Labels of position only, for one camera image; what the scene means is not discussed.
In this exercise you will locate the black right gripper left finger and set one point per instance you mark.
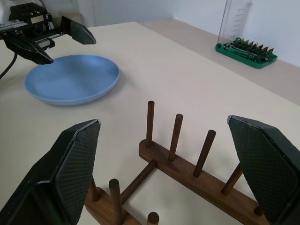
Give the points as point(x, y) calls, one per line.
point(70, 175)

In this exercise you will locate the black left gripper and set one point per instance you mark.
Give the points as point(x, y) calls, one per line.
point(28, 25)

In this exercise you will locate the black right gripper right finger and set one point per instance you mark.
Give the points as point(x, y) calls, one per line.
point(264, 175)

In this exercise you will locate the blue plate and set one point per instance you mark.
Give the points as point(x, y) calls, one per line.
point(70, 79)

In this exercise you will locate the wooden dish rack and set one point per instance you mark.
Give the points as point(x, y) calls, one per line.
point(187, 168)

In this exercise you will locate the beige cabinet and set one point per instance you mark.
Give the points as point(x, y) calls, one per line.
point(76, 20)

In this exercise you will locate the green screwdriver bit set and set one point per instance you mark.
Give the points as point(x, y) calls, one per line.
point(255, 62)

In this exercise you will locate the clear plastic case lid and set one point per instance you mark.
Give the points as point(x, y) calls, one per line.
point(232, 21)

